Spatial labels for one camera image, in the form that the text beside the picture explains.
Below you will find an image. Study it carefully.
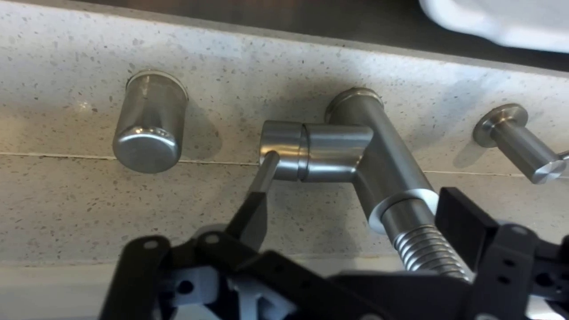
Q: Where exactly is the steel tap lever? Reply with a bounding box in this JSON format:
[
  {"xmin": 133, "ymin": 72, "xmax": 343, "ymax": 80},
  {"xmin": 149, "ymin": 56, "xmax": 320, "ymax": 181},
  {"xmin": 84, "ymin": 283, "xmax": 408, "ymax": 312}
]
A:
[{"xmin": 248, "ymin": 120, "xmax": 309, "ymax": 197}]

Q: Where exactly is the brushed steel cylinder fitting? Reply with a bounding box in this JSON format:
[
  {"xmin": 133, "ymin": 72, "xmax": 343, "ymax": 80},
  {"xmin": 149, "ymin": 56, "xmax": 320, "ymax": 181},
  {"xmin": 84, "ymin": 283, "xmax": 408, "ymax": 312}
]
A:
[{"xmin": 112, "ymin": 70, "xmax": 189, "ymax": 174}]

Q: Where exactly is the white rounded container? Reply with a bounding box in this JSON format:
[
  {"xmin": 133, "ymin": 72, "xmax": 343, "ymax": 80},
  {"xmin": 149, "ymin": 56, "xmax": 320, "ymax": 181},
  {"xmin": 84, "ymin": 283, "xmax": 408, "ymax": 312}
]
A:
[{"xmin": 418, "ymin": 0, "xmax": 569, "ymax": 54}]

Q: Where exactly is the slim steel flanged fitting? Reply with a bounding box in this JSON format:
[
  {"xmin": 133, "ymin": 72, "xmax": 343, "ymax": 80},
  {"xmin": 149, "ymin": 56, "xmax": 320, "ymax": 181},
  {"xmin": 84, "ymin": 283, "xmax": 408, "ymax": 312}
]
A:
[{"xmin": 472, "ymin": 103, "xmax": 569, "ymax": 185}]

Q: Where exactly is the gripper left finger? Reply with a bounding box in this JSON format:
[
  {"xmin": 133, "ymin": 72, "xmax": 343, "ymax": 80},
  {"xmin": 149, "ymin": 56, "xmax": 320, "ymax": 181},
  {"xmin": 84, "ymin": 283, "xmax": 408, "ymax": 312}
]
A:
[{"xmin": 99, "ymin": 191, "xmax": 383, "ymax": 320}]

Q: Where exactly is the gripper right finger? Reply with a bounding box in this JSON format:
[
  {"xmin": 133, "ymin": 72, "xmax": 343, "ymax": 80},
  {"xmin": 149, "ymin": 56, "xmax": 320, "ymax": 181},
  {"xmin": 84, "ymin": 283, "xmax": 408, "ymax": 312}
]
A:
[{"xmin": 435, "ymin": 187, "xmax": 569, "ymax": 320}]

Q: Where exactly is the brushed steel tap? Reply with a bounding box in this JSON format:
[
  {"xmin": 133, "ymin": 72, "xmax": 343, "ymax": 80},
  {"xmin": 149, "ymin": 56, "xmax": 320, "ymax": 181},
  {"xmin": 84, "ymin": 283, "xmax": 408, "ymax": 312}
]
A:
[{"xmin": 248, "ymin": 87, "xmax": 473, "ymax": 283}]

